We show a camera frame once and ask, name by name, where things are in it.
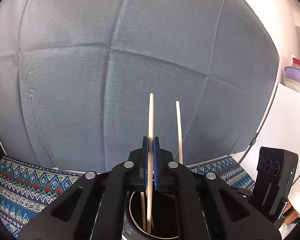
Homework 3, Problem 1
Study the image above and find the wooden chopstick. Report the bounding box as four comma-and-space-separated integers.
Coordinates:
175, 101, 183, 164
147, 93, 154, 234

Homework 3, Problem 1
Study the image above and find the wooden chopstick slanted middle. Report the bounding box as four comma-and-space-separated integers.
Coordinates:
140, 192, 146, 231

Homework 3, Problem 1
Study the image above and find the black mesh utensil holder cup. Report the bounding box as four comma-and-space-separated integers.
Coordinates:
122, 191, 178, 239

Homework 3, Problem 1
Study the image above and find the purple and white basket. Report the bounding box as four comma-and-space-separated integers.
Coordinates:
284, 67, 300, 94

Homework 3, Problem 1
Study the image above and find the red rimmed bowl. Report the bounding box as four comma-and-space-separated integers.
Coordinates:
292, 58, 300, 70

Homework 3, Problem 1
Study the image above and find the grey-blue upholstered sofa back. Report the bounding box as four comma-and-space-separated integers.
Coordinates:
0, 0, 279, 172

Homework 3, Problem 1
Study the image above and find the blue patterned tablecloth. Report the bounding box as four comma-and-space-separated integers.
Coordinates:
0, 155, 255, 238

